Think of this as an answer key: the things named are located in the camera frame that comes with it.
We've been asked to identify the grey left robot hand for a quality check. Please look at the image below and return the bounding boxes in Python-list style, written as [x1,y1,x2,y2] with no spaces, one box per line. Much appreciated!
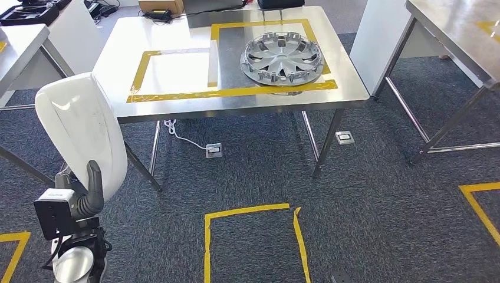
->
[54,160,105,205]

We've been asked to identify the white curved plastic part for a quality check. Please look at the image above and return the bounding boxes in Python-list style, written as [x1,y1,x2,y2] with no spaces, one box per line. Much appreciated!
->
[34,72,129,202]

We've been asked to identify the steel workbench table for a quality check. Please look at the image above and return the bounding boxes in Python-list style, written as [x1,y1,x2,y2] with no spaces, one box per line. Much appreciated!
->
[91,5,370,192]

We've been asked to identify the toothed metal part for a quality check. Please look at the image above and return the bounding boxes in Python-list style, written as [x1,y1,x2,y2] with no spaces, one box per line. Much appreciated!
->
[239,32,325,87]

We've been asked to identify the yellow floor tape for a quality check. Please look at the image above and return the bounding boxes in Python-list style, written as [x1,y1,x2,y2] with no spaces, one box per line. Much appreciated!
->
[203,203,313,283]
[459,181,500,248]
[0,231,31,283]

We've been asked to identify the white desk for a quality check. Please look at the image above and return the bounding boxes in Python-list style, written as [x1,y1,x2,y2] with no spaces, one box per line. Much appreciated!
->
[349,0,485,97]
[0,0,107,108]

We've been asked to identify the steel side table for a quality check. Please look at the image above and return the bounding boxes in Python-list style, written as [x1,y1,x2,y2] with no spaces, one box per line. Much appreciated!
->
[0,23,75,187]
[373,0,500,166]

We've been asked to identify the black power adapter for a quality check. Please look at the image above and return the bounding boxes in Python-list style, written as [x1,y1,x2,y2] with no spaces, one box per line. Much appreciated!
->
[142,8,173,23]

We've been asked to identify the black equipment case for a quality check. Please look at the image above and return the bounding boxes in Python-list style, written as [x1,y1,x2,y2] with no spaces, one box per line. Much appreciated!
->
[0,3,61,27]

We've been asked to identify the brown cardboard box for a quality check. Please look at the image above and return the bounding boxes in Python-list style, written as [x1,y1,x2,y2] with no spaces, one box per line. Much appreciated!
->
[137,0,185,17]

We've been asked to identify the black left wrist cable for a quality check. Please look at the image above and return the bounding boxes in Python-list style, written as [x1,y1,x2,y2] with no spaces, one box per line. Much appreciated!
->
[41,233,65,271]

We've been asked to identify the white floor cable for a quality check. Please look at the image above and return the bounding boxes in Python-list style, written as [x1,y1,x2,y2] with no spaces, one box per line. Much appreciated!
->
[164,119,209,151]

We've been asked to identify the yellow table tape frame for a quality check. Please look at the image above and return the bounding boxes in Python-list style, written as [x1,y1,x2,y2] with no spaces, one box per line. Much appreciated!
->
[126,18,338,104]

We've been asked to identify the black chargers with cables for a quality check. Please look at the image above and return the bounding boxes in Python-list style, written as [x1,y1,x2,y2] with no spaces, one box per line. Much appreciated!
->
[84,0,121,19]

